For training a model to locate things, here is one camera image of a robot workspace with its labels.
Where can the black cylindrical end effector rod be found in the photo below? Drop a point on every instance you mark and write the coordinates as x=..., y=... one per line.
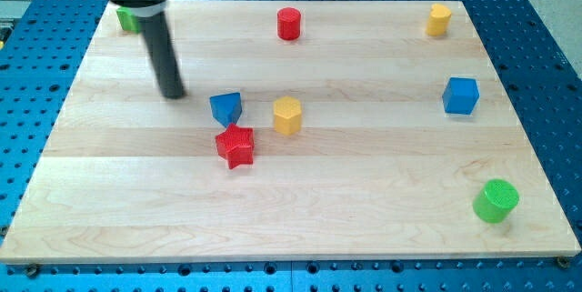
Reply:
x=160, y=48

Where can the blue triangle block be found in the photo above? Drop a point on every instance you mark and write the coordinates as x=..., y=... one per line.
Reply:
x=226, y=108

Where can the red cylinder block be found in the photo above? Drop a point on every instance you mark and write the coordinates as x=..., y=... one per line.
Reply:
x=288, y=23

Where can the red star block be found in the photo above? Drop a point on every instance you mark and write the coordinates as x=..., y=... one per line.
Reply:
x=236, y=145

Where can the yellow hexagon block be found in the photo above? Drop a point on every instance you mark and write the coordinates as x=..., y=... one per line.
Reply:
x=287, y=112

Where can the wooden board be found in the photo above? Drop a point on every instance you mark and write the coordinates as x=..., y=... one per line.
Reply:
x=378, y=169

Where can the board corner screw left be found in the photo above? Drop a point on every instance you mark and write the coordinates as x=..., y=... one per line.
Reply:
x=31, y=270

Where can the board corner screw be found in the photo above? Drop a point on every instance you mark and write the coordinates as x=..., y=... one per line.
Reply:
x=562, y=262
x=31, y=270

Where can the yellow heart block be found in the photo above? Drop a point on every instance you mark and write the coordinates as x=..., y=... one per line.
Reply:
x=438, y=20

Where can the blue cube block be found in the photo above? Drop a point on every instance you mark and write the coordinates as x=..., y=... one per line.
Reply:
x=460, y=95

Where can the green cylinder block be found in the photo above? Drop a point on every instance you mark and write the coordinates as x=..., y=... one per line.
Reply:
x=495, y=201

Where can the board corner screw right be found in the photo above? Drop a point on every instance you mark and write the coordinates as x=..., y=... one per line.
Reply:
x=562, y=262

